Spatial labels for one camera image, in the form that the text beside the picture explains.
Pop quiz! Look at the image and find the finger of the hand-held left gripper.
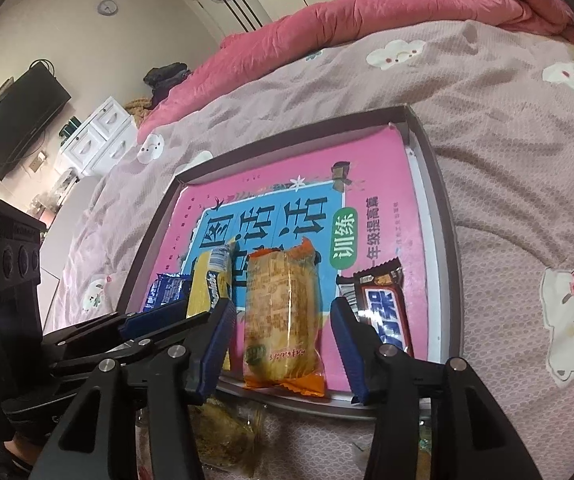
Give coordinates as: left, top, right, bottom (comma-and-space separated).
42, 301, 203, 356
50, 332, 168, 381

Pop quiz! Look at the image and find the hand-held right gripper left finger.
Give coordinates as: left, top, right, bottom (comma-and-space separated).
27, 299, 237, 480

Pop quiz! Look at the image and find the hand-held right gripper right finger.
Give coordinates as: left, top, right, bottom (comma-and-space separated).
330, 297, 542, 480

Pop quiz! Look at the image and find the blue snack packet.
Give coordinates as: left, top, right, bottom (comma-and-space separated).
142, 272, 193, 317

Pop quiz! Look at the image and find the brown chocolate bar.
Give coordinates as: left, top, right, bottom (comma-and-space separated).
336, 257, 416, 361

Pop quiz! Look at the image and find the yellow snack packet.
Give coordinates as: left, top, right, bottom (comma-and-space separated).
187, 242, 235, 373

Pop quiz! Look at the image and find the orange cracker packet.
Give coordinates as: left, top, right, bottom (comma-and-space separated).
243, 237, 328, 398

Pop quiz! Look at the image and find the clear zip bag brown snack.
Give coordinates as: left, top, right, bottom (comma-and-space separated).
187, 399, 268, 478

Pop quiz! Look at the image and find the dark shallow cardboard box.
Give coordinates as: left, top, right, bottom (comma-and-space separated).
114, 104, 464, 418

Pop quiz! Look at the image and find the light grey rounded furniture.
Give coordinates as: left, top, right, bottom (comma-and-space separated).
42, 175, 113, 306

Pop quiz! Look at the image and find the clear cosmetics organizer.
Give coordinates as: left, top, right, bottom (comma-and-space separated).
27, 167, 78, 221

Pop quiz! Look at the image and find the white drawer cabinet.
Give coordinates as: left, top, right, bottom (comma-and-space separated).
56, 96, 139, 177

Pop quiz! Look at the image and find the pink and blue book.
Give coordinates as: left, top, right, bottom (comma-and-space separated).
140, 127, 430, 393

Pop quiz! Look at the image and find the tan fluffy blanket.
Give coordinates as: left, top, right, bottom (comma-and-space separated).
123, 96, 154, 128

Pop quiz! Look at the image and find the lilac printed bed cover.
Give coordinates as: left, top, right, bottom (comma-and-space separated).
42, 15, 574, 480

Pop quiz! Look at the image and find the pile of dark clothes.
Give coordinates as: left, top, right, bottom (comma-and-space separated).
143, 62, 190, 108

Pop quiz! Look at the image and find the pink quilt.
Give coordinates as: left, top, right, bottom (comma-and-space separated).
137, 0, 574, 133

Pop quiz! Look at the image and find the black wall television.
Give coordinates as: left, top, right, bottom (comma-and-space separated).
0, 66, 72, 182

